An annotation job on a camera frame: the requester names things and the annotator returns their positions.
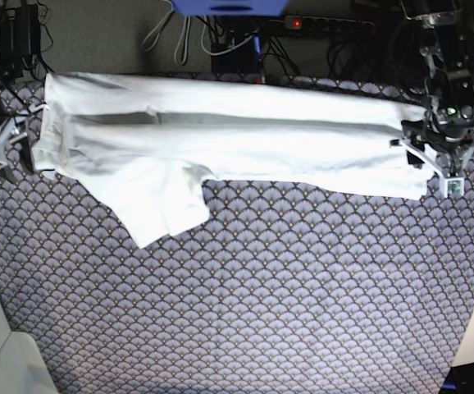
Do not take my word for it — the grey plastic bin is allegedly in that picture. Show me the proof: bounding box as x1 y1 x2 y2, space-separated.
0 303 57 393

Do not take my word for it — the fan-patterned grey table cloth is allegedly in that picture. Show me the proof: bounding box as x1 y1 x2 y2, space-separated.
0 73 474 394

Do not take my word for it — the black power strip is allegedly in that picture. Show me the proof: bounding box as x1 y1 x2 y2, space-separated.
284 16 375 34

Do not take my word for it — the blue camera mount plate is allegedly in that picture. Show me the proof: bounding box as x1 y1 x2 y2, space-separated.
172 0 289 16

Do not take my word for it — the white T-shirt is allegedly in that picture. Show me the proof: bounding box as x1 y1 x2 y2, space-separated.
32 73 433 248

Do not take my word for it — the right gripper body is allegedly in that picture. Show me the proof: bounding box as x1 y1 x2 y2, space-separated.
0 117 29 157

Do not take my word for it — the white looped cable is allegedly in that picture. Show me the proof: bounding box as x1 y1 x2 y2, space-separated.
174 16 193 66

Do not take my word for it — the black box under table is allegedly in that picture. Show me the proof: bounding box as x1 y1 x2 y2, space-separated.
208 34 260 74

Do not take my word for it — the black equipment on left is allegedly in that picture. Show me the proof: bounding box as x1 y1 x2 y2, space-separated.
0 2 41 79

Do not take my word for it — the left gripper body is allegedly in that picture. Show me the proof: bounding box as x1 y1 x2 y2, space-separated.
417 120 474 160

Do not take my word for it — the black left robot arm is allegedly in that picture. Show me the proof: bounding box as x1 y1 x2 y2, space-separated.
400 1 474 176

